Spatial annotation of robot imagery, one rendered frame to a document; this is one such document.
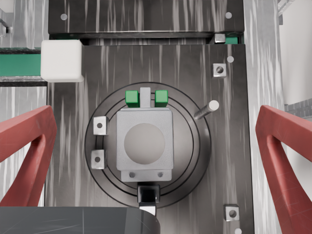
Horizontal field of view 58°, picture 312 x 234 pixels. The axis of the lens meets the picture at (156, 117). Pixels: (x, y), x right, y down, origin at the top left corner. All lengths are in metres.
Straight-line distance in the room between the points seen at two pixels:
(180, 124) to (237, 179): 0.09
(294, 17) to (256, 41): 0.16
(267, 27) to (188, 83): 0.13
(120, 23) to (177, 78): 0.10
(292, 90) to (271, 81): 0.13
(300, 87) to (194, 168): 0.26
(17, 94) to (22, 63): 0.05
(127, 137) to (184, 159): 0.12
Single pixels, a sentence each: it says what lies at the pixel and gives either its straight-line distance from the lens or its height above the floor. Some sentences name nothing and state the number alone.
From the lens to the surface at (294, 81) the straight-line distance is 0.50.
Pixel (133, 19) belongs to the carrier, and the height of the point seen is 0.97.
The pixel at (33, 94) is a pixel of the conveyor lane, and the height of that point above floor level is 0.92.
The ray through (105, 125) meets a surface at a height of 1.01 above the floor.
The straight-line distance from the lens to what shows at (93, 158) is 0.30.
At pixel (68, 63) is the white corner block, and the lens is 0.34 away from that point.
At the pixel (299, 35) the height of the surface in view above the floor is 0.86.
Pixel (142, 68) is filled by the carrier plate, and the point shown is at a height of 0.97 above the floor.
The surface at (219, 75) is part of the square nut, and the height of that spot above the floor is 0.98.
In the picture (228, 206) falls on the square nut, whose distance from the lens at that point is 0.34.
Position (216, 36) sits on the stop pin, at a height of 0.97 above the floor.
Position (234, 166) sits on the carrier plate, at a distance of 0.34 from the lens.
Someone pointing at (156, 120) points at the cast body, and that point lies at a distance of 0.21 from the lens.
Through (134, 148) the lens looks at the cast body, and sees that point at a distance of 0.20.
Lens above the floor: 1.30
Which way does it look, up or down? 84 degrees down
